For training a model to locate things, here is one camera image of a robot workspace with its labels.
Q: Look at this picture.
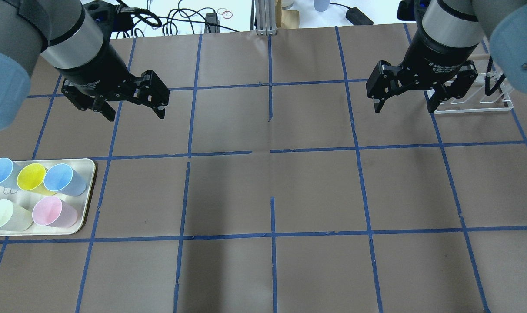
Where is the white wire cup rack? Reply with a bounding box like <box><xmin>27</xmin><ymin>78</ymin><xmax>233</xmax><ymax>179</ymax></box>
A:
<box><xmin>433</xmin><ymin>53</ymin><xmax>514</xmax><ymax>114</ymax></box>

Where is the aluminium frame post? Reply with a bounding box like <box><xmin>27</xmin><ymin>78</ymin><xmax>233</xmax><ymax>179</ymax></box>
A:
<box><xmin>253</xmin><ymin>0</ymin><xmax>279</xmax><ymax>36</ymax></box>

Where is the yellow plastic cup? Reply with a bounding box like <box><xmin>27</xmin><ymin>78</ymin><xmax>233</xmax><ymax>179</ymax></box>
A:
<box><xmin>17</xmin><ymin>163</ymin><xmax>56</xmax><ymax>196</ymax></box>

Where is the black power adapter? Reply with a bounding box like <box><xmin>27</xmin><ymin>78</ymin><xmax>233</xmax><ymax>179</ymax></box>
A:
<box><xmin>345</xmin><ymin>7</ymin><xmax>374</xmax><ymax>26</ymax></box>

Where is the cream plastic tray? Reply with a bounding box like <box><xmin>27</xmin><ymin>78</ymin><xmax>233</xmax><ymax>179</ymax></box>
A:
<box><xmin>0</xmin><ymin>158</ymin><xmax>97</xmax><ymax>236</ymax></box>

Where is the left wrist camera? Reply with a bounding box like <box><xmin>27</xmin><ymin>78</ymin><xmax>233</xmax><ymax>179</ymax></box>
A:
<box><xmin>83</xmin><ymin>0</ymin><xmax>133</xmax><ymax>33</ymax></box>

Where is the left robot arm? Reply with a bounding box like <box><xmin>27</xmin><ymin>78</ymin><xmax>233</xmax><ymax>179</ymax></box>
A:
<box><xmin>0</xmin><ymin>0</ymin><xmax>170</xmax><ymax>131</ymax></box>

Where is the pale green plastic cup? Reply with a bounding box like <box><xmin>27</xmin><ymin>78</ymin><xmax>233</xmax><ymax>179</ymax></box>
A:
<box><xmin>0</xmin><ymin>199</ymin><xmax>33</xmax><ymax>232</ymax></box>

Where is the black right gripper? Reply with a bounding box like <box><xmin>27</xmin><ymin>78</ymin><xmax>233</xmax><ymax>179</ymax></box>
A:
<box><xmin>366</xmin><ymin>30</ymin><xmax>478</xmax><ymax>113</ymax></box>

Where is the pink plastic cup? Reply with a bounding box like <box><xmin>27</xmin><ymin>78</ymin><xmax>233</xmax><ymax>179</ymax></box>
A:
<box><xmin>32</xmin><ymin>196</ymin><xmax>77</xmax><ymax>228</ymax></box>

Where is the blue cup tray middle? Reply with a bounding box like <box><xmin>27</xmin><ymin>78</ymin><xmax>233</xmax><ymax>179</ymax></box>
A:
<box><xmin>43</xmin><ymin>163</ymin><xmax>87</xmax><ymax>196</ymax></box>

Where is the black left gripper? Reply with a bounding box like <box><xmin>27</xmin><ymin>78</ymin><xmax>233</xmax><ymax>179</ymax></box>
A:
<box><xmin>56</xmin><ymin>41</ymin><xmax>170</xmax><ymax>122</ymax></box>

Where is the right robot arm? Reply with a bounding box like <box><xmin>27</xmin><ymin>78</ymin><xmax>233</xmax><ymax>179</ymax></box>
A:
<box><xmin>366</xmin><ymin>0</ymin><xmax>527</xmax><ymax>113</ymax></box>

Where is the blue cup tray end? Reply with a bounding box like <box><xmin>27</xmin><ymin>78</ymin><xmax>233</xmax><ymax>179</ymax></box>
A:
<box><xmin>0</xmin><ymin>158</ymin><xmax>23</xmax><ymax>190</ymax></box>

